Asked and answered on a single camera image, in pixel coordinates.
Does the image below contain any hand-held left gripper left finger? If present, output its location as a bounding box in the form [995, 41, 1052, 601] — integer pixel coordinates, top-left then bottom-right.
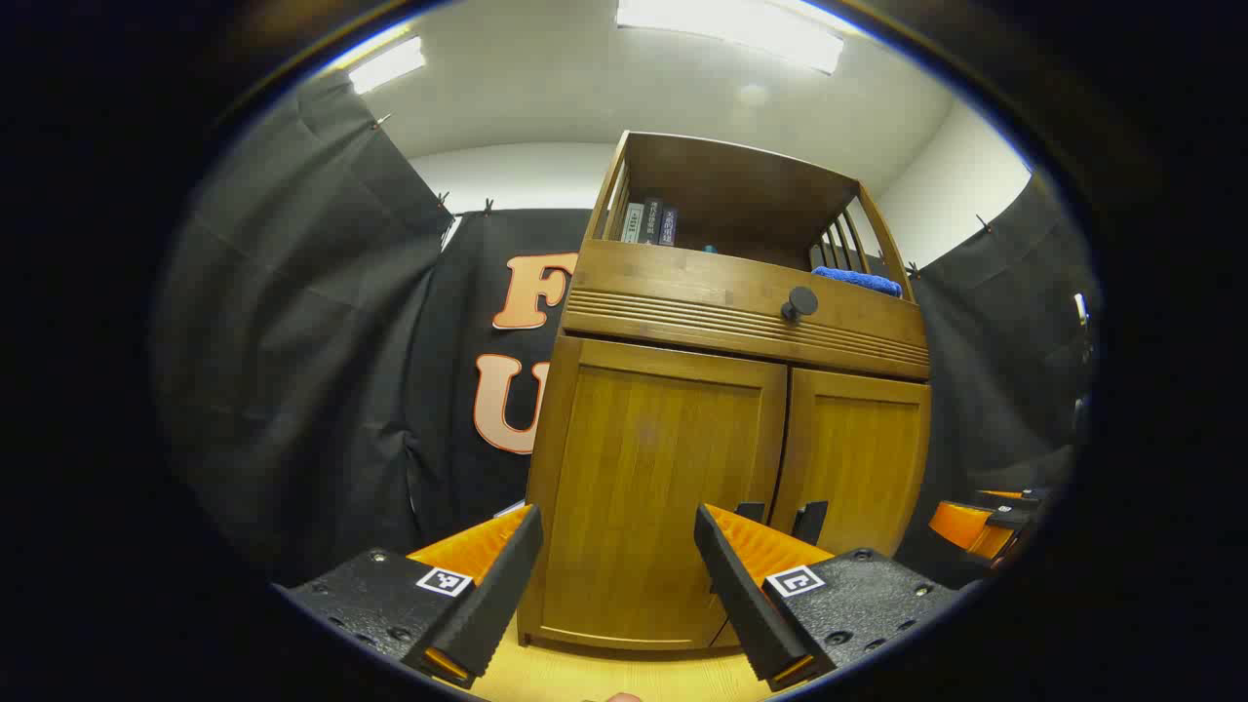
[273, 504, 544, 690]

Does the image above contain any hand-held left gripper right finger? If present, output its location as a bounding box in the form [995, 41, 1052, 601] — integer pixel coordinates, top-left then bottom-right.
[694, 503, 961, 693]

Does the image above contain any wooden cabinet door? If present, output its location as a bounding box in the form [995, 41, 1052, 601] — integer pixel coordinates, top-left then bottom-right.
[531, 336, 789, 650]
[768, 368, 933, 560]

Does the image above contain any wooden double-door shoe cabinet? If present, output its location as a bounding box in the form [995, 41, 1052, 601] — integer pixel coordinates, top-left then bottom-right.
[517, 130, 933, 652]

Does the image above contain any wooden grooved cabinet drawer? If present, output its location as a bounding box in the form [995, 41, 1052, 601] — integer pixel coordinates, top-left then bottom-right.
[562, 239, 931, 382]

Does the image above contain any blue folded towel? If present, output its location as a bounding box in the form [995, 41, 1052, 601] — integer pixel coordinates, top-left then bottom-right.
[811, 266, 905, 299]

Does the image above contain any black backdrop cloth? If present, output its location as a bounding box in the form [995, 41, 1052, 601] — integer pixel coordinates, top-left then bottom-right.
[151, 73, 1103, 588]

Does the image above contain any small ceiling light panel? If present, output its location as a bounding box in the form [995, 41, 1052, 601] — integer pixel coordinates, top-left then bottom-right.
[347, 36, 428, 97]

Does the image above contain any large ceiling light panel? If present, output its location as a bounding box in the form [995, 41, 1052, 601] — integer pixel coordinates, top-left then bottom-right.
[614, 0, 847, 77]

